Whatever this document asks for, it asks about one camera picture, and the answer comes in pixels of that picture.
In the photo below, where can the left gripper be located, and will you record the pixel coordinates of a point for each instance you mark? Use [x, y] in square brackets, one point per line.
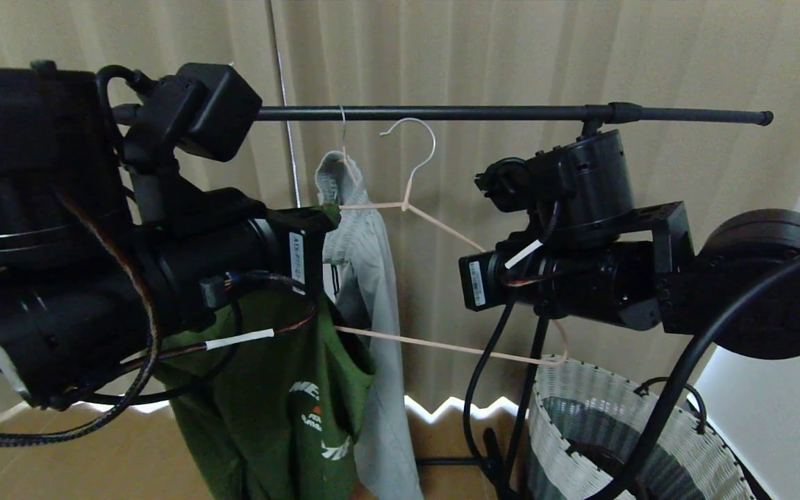
[129, 298]

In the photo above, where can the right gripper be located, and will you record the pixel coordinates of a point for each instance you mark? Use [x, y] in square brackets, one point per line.
[580, 278]

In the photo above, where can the green garment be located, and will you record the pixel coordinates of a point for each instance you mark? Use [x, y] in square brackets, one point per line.
[268, 417]

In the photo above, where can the pink clothes hanger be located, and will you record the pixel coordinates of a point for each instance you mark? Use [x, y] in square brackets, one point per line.
[342, 128]
[407, 194]

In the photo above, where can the pale grey shorts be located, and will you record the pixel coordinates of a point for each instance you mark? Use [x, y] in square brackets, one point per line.
[379, 292]

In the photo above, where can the white laundry basket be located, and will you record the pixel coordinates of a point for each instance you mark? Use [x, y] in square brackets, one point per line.
[580, 389]

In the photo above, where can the black clothes rack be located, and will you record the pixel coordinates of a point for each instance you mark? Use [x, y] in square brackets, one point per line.
[442, 112]

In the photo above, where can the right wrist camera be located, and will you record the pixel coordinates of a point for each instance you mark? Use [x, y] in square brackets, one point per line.
[504, 184]

